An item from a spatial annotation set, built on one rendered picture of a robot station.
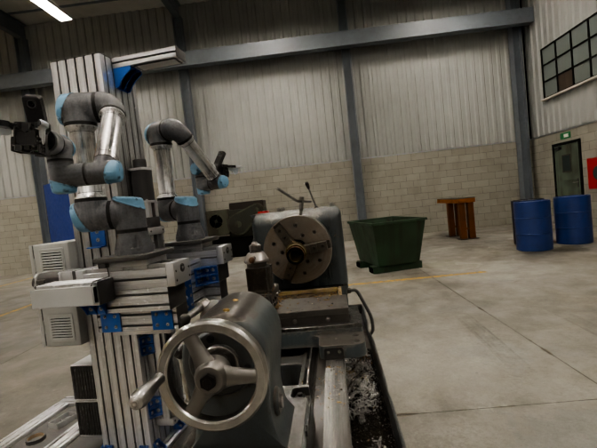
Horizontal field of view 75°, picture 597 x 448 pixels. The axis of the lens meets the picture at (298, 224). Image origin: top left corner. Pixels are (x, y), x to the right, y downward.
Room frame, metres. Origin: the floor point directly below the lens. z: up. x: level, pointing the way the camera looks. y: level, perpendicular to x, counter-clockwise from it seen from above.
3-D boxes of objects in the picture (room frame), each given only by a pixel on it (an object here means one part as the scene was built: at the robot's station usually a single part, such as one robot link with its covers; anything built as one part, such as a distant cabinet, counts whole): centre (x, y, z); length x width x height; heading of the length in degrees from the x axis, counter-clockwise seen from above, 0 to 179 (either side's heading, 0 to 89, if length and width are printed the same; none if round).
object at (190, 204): (2.06, 0.58, 1.33); 0.13 x 0.12 x 0.14; 58
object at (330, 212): (2.22, -0.01, 1.06); 0.59 x 0.48 x 0.39; 175
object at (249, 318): (0.62, 0.12, 1.01); 0.30 x 0.20 x 0.29; 175
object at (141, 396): (0.46, 0.20, 1.09); 0.07 x 0.02 x 0.02; 175
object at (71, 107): (1.54, 0.80, 1.54); 0.15 x 0.12 x 0.55; 100
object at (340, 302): (1.22, 0.08, 0.95); 0.43 x 0.17 x 0.05; 85
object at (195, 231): (2.05, 0.57, 1.21); 0.15 x 0.15 x 0.10
